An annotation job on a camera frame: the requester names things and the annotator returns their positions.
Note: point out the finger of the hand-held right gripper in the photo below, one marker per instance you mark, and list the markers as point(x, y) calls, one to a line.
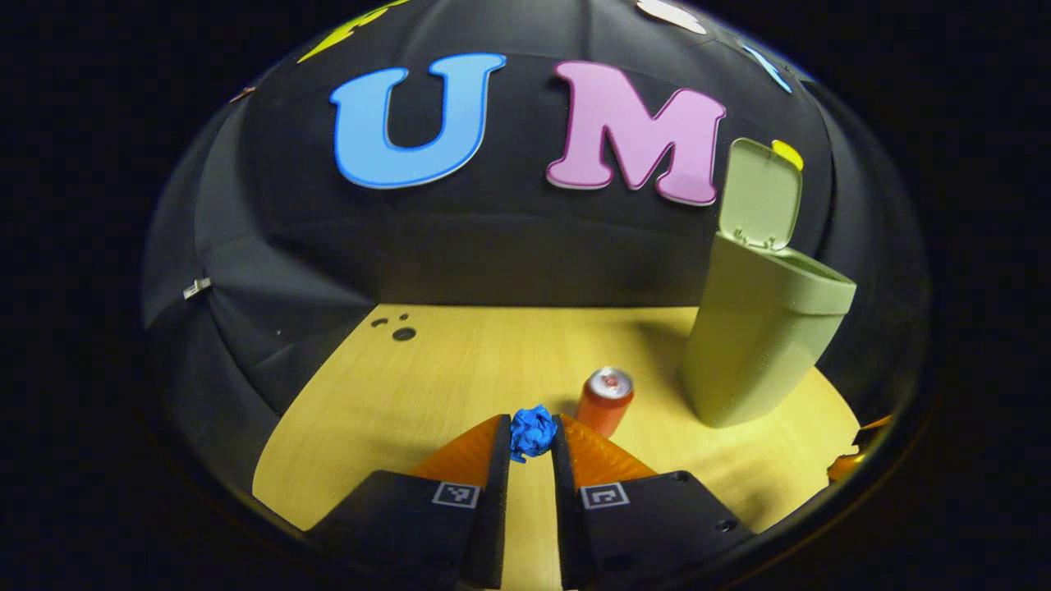
point(844, 466)

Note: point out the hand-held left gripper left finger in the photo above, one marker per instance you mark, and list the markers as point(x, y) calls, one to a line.
point(488, 525)

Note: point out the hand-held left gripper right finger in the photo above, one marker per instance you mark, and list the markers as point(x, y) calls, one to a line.
point(571, 525)

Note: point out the blue paper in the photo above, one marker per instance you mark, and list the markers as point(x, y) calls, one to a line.
point(532, 431)

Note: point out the orange pop can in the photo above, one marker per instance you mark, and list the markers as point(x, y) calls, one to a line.
point(603, 406)

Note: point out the pale green desktop garbage bin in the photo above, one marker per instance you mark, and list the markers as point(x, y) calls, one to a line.
point(755, 353)

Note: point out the wooden desktop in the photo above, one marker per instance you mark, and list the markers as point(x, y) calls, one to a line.
point(460, 369)

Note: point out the black backdrop cloth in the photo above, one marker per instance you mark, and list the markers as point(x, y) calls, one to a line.
point(509, 246)

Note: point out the silver cloth clip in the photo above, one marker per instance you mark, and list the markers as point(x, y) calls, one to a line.
point(196, 288)

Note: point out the copper cloth clip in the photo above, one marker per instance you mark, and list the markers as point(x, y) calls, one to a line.
point(242, 93)

